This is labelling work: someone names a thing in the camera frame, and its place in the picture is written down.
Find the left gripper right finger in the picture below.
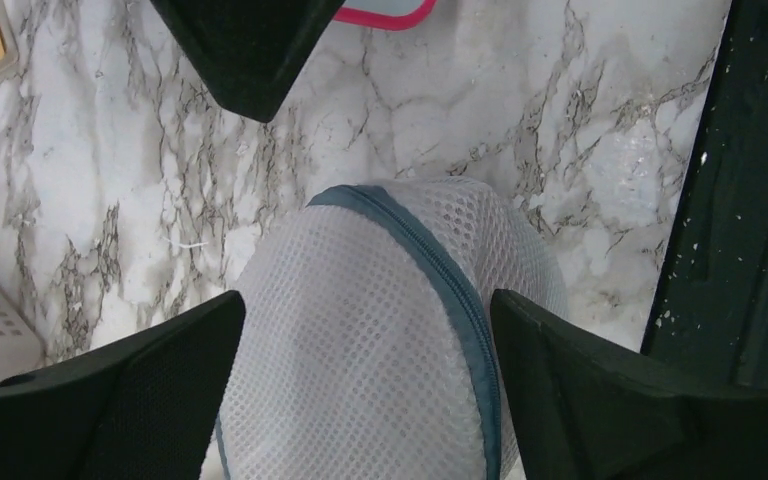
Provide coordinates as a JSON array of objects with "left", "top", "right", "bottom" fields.
[{"left": 491, "top": 290, "right": 768, "bottom": 479}]

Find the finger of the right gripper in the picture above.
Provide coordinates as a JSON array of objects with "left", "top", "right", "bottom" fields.
[{"left": 151, "top": 0, "right": 343, "bottom": 123}]

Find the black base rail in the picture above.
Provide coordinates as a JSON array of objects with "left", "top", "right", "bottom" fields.
[{"left": 641, "top": 1, "right": 768, "bottom": 389}]

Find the pink framed whiteboard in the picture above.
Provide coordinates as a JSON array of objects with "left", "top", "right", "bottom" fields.
[{"left": 334, "top": 0, "right": 437, "bottom": 31}]

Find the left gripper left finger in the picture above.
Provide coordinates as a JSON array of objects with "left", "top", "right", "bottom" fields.
[{"left": 0, "top": 291, "right": 245, "bottom": 479}]

